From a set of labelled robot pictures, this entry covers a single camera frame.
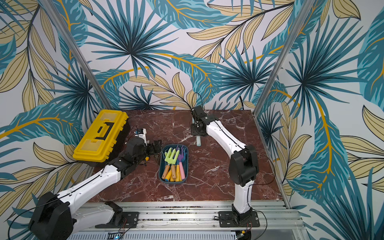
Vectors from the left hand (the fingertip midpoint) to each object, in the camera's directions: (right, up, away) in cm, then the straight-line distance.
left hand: (154, 143), depth 83 cm
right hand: (+24, +7, +8) cm, 26 cm away
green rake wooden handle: (+8, -10, +5) cm, 14 cm away
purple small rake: (+14, -10, +7) cm, 19 cm away
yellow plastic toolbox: (-28, +3, +1) cm, 28 cm away
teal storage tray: (+4, -4, +9) cm, 11 cm away
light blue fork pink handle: (+25, +1, +3) cm, 25 cm away
